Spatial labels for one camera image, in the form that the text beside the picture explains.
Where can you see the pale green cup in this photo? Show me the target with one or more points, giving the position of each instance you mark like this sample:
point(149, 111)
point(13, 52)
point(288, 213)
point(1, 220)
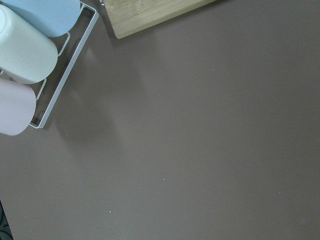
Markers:
point(26, 55)

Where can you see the pink cup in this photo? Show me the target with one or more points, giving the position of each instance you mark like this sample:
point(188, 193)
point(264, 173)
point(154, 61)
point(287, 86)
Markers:
point(17, 107)

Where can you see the white wire cup rack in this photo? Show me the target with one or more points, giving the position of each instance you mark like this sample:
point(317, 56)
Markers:
point(64, 65)

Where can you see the blue cup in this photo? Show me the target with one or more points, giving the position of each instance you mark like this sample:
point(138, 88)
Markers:
point(53, 18)

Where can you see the wooden board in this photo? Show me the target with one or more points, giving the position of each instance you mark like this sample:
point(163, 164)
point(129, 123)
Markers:
point(128, 17)

